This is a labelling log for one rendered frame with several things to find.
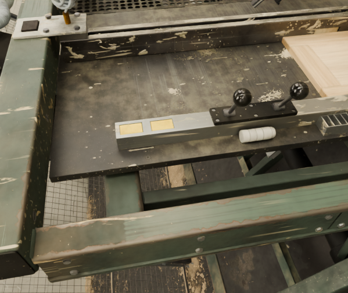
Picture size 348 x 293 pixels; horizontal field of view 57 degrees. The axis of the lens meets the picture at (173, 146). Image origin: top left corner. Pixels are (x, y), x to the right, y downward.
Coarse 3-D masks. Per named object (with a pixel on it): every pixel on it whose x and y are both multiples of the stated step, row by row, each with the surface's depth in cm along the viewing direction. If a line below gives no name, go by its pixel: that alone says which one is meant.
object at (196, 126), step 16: (336, 96) 79; (208, 112) 75; (304, 112) 75; (320, 112) 75; (336, 112) 76; (144, 128) 71; (176, 128) 71; (192, 128) 71; (208, 128) 72; (224, 128) 73; (240, 128) 74; (128, 144) 71; (144, 144) 72; (160, 144) 73
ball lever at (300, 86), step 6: (294, 84) 64; (300, 84) 63; (306, 84) 63; (294, 90) 63; (300, 90) 63; (306, 90) 63; (294, 96) 64; (300, 96) 63; (306, 96) 63; (276, 102) 74; (282, 102) 71; (276, 108) 73; (282, 108) 74
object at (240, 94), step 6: (240, 90) 62; (246, 90) 62; (234, 96) 62; (240, 96) 61; (246, 96) 61; (234, 102) 63; (240, 102) 62; (246, 102) 62; (228, 108) 73; (234, 108) 68; (228, 114) 72; (234, 114) 72
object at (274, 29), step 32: (64, 0) 82; (32, 32) 85; (64, 32) 85; (96, 32) 92; (128, 32) 92; (160, 32) 92; (192, 32) 94; (224, 32) 96; (256, 32) 97; (288, 32) 99
